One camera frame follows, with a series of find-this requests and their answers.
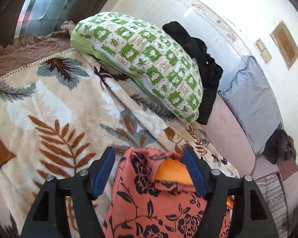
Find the black cloth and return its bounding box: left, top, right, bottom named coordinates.
left=163, top=21, right=223, bottom=126

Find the beige wall switch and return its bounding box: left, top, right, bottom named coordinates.
left=255, top=39, right=266, bottom=52
left=261, top=50, right=272, bottom=63

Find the wooden door with patterned glass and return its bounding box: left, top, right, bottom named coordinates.
left=0, top=0, right=110, bottom=50

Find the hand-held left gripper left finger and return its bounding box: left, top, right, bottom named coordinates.
left=20, top=146, right=116, bottom=238

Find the blue-grey pillow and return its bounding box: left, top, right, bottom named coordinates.
left=218, top=56, right=282, bottom=155

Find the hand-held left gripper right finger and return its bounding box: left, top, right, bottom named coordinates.
left=183, top=147, right=280, bottom=238

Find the green patterned pillow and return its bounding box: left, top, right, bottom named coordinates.
left=70, top=12, right=204, bottom=124

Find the orange floral shirt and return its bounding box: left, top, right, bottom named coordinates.
left=103, top=147, right=235, bottom=238

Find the striped cloth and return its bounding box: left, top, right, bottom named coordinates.
left=256, top=174, right=288, bottom=236

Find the framed wall picture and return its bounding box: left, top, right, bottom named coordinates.
left=270, top=21, right=298, bottom=70

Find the leaf print blanket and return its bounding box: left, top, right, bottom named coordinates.
left=0, top=50, right=240, bottom=238

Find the brown fringed sofa cover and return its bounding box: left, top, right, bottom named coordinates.
left=0, top=21, right=76, bottom=86

